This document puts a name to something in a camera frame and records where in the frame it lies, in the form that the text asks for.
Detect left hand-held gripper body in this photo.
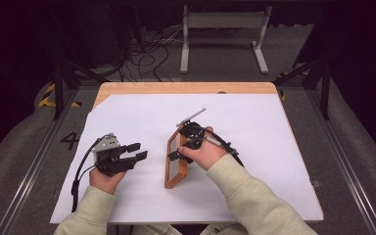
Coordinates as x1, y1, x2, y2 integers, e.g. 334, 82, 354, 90
91, 132, 137, 177

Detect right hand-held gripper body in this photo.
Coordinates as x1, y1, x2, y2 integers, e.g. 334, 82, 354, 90
175, 107, 208, 151

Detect wooden picture frame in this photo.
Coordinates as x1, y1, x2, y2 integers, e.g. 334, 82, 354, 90
164, 127, 190, 190

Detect person's right hand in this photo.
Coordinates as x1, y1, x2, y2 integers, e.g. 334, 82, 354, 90
177, 126, 231, 171

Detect person's left hand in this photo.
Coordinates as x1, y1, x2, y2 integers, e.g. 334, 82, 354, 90
88, 166, 126, 196

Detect wooden table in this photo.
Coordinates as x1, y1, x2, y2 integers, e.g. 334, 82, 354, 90
92, 81, 325, 221

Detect white sheet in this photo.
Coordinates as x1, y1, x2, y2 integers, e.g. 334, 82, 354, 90
49, 93, 324, 225

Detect person's beige trousers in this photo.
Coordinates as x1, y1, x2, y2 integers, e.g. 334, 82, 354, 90
131, 223, 251, 235

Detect yellow black hazard tape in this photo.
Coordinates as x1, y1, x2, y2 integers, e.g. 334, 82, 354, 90
37, 82, 82, 109

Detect black metal stand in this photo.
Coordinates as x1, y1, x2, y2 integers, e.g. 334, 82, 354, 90
272, 58, 333, 121
50, 60, 109, 121

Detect white metal stand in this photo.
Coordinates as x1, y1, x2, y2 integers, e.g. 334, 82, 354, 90
179, 5, 273, 74

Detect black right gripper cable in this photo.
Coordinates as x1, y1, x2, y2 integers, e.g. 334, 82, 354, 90
204, 128, 245, 167

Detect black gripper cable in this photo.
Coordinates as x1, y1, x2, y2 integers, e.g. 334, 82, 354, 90
70, 138, 105, 213
204, 128, 245, 167

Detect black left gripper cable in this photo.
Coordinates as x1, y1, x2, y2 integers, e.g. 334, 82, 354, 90
70, 138, 105, 213

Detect aluminium floor rail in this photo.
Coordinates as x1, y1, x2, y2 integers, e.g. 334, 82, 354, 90
306, 87, 376, 235
0, 87, 79, 235

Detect tangle of black floor cables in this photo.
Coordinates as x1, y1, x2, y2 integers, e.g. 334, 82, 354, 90
118, 27, 185, 83

